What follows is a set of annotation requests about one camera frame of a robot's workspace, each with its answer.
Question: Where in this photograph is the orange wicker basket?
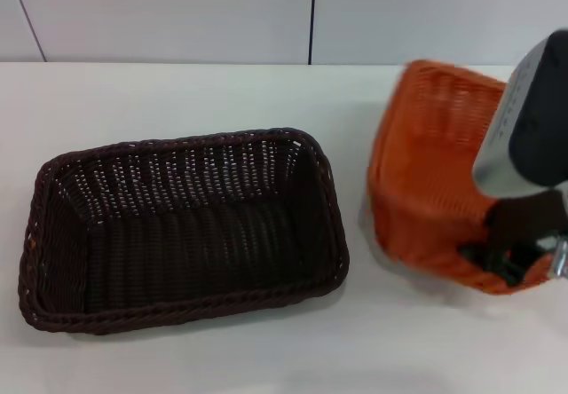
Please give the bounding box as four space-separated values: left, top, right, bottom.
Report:
366 59 551 297

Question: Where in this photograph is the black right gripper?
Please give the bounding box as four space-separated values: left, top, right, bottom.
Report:
458 188 568 288

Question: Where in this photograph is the dark brown wicker basket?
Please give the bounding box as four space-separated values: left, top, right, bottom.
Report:
18 124 351 336

